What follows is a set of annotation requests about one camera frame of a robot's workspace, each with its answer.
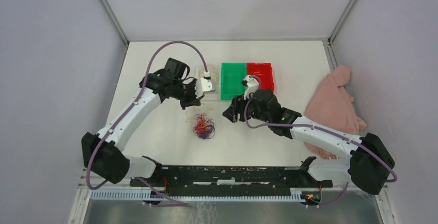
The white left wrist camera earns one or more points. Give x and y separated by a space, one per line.
204 86

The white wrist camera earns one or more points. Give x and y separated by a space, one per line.
204 86
251 83

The red plastic bin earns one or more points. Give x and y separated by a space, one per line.
264 72

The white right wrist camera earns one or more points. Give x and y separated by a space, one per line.
251 83

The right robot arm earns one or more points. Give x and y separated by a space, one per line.
361 160

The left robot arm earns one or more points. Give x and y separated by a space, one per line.
103 151

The clear plastic bin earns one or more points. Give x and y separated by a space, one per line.
215 75

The green plastic bin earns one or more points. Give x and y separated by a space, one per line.
231 76

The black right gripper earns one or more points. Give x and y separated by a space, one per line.
231 112

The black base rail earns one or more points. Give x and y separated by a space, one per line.
226 181

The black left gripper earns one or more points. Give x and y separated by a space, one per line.
196 102

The pink cloth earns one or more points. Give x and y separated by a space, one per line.
332 106

